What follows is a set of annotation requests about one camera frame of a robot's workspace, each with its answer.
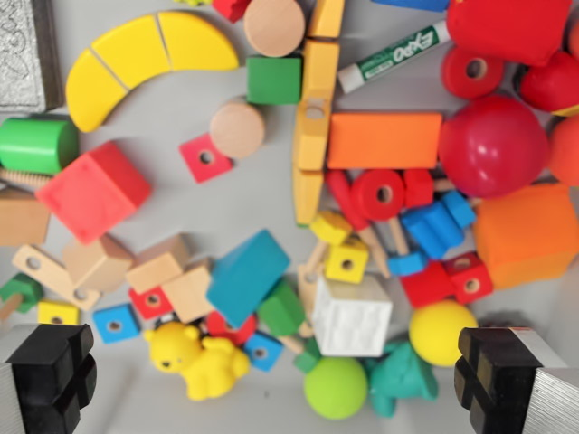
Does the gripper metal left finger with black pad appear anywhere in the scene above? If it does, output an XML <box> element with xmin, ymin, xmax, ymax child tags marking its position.
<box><xmin>0</xmin><ymin>323</ymin><xmax>99</xmax><ymax>434</ymax></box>

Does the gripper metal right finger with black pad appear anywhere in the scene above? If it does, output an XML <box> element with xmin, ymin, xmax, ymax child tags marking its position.
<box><xmin>454</xmin><ymin>325</ymin><xmax>579</xmax><ymax>434</ymax></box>

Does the yellow wooden sliced banana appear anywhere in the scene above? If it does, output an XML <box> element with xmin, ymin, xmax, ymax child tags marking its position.
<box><xmin>65</xmin><ymin>11</ymin><xmax>241</xmax><ymax>134</ymax></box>

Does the grey plastic bin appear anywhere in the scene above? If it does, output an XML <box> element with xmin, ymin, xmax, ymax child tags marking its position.
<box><xmin>0</xmin><ymin>0</ymin><xmax>579</xmax><ymax>434</ymax></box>

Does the yellow square wooden nut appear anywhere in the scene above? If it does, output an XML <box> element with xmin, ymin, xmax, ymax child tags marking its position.
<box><xmin>324</xmin><ymin>241</ymin><xmax>371</xmax><ymax>285</ymax></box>
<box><xmin>36</xmin><ymin>299</ymin><xmax>81</xmax><ymax>326</ymax></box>

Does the yellow foam ball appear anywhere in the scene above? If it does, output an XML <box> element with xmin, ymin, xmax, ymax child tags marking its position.
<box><xmin>408</xmin><ymin>298</ymin><xmax>479</xmax><ymax>368</ymax></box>

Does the green wooden hex bolt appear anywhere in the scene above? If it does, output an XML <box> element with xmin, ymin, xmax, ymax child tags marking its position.
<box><xmin>0</xmin><ymin>272</ymin><xmax>45</xmax><ymax>320</ymax></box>

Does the blue square wooden nut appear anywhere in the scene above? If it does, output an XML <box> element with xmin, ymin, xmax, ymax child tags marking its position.
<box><xmin>92</xmin><ymin>302</ymin><xmax>142</xmax><ymax>345</ymax></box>
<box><xmin>242</xmin><ymin>331</ymin><xmax>285</xmax><ymax>373</ymax></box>

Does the natural wooden plate with holes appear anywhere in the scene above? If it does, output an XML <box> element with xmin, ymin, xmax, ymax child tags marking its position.
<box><xmin>12</xmin><ymin>243</ymin><xmax>101</xmax><ymax>312</ymax></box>

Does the teal rubber animal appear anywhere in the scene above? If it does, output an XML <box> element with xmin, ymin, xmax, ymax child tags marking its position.
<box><xmin>364</xmin><ymin>339</ymin><xmax>440</xmax><ymax>420</ymax></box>

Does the natural wooden block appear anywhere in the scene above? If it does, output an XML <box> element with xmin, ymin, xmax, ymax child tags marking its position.
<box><xmin>62</xmin><ymin>233</ymin><xmax>136</xmax><ymax>294</ymax></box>
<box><xmin>0</xmin><ymin>187</ymin><xmax>52</xmax><ymax>249</ymax></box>
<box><xmin>125</xmin><ymin>233</ymin><xmax>192</xmax><ymax>295</ymax></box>
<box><xmin>161</xmin><ymin>258</ymin><xmax>217</xmax><ymax>325</ymax></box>

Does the small red wooden block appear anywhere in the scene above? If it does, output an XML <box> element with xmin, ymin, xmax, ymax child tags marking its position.
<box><xmin>400</xmin><ymin>260</ymin><xmax>459</xmax><ymax>309</ymax></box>

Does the orange foam cube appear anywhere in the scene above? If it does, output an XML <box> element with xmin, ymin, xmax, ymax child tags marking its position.
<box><xmin>472</xmin><ymin>183</ymin><xmax>579</xmax><ymax>291</ymax></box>

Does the yellow rubber bear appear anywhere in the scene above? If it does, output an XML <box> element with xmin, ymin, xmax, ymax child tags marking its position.
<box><xmin>143</xmin><ymin>320</ymin><xmax>252</xmax><ymax>402</ymax></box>

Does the blue wooden hex bolt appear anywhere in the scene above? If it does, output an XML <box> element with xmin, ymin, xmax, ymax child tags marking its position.
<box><xmin>386</xmin><ymin>216</ymin><xmax>430</xmax><ymax>278</ymax></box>

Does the white cube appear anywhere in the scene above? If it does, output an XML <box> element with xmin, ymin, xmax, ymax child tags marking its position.
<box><xmin>311</xmin><ymin>273</ymin><xmax>394</xmax><ymax>358</ymax></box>

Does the green foam ball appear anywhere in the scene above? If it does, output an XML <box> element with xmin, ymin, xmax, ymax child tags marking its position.
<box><xmin>302</xmin><ymin>356</ymin><xmax>370</xmax><ymax>421</ymax></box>

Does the blue ridged wooden block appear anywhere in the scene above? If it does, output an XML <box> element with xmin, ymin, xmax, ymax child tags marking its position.
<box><xmin>400</xmin><ymin>201</ymin><xmax>466</xmax><ymax>261</ymax></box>

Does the blue hexagonal wooden nut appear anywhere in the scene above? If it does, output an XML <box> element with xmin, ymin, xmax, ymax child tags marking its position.
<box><xmin>441</xmin><ymin>189</ymin><xmax>477</xmax><ymax>230</ymax></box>

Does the large red wooden block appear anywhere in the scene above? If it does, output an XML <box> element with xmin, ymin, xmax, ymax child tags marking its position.
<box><xmin>34</xmin><ymin>140</ymin><xmax>153</xmax><ymax>246</ymax></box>

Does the small green wooden nut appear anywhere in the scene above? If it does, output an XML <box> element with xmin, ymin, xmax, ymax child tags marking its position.
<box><xmin>292</xmin><ymin>337</ymin><xmax>323</xmax><ymax>375</ymax></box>

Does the natural wooden threaded screw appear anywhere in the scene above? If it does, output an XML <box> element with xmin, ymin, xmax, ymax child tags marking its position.
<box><xmin>0</xmin><ymin>167</ymin><xmax>54</xmax><ymax>187</ymax></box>

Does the red hexagonal wooden nut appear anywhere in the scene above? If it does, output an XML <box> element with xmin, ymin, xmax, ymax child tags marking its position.
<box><xmin>402</xmin><ymin>168</ymin><xmax>436</xmax><ymax>209</ymax></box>

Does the natural wooden strip with holes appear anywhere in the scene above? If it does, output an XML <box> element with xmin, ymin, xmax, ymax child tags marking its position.
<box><xmin>297</xmin><ymin>241</ymin><xmax>329</xmax><ymax>313</ymax></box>

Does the teal wooden block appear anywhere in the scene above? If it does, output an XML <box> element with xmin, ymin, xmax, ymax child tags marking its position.
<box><xmin>205</xmin><ymin>229</ymin><xmax>291</xmax><ymax>330</ymax></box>

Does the green wooden cylinder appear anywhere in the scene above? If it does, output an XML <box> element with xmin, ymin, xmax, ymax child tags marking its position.
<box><xmin>0</xmin><ymin>116</ymin><xmax>81</xmax><ymax>175</ymax></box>

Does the yellow hexagonal wooden nut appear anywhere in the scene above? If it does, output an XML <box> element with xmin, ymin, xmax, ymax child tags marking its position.
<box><xmin>309</xmin><ymin>210</ymin><xmax>354</xmax><ymax>246</ymax></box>

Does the green wooden block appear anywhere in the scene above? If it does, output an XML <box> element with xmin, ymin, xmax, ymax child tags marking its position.
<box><xmin>256</xmin><ymin>278</ymin><xmax>308</xmax><ymax>338</ymax></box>

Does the orange rounded toy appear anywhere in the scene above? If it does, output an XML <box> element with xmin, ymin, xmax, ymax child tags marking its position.
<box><xmin>547</xmin><ymin>116</ymin><xmax>579</xmax><ymax>187</ymax></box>

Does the glossy crimson ball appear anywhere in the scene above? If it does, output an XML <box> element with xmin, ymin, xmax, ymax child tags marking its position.
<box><xmin>437</xmin><ymin>93</ymin><xmax>552</xmax><ymax>200</ymax></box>

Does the orange rectangular block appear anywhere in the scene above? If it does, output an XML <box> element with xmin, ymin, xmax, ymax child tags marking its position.
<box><xmin>326</xmin><ymin>111</ymin><xmax>443</xmax><ymax>172</ymax></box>

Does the red rounded toy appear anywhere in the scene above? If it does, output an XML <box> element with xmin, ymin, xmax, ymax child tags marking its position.
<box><xmin>518</xmin><ymin>50</ymin><xmax>579</xmax><ymax>114</ymax></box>

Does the natural wooden cylinder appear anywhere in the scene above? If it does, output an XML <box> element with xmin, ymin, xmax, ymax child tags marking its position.
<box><xmin>242</xmin><ymin>0</ymin><xmax>308</xmax><ymax>59</ymax></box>
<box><xmin>209</xmin><ymin>98</ymin><xmax>267</xmax><ymax>160</ymax></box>

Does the green Expo marker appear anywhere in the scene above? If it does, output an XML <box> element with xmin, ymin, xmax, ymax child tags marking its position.
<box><xmin>337</xmin><ymin>18</ymin><xmax>453</xmax><ymax>95</ymax></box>

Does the large red rubber toy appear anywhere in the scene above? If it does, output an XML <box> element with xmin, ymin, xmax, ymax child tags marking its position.
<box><xmin>446</xmin><ymin>0</ymin><xmax>574</xmax><ymax>68</ymax></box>

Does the long yellow sliced wooden toy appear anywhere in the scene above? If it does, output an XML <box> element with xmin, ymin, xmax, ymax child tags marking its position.
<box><xmin>292</xmin><ymin>0</ymin><xmax>346</xmax><ymax>227</ymax></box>

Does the green wooden cube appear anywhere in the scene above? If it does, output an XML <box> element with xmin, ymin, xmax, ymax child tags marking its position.
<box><xmin>245</xmin><ymin>54</ymin><xmax>303</xmax><ymax>106</ymax></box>

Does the blue toy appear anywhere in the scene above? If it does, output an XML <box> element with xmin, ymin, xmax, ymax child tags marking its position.
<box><xmin>370</xmin><ymin>0</ymin><xmax>451</xmax><ymax>14</ymax></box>

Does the small red toy block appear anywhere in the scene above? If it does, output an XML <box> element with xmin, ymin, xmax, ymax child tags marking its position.
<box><xmin>211</xmin><ymin>0</ymin><xmax>251</xmax><ymax>24</ymax></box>

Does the red ring with hole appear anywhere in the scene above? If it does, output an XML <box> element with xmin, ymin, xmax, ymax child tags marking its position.
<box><xmin>441</xmin><ymin>46</ymin><xmax>506</xmax><ymax>100</ymax></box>

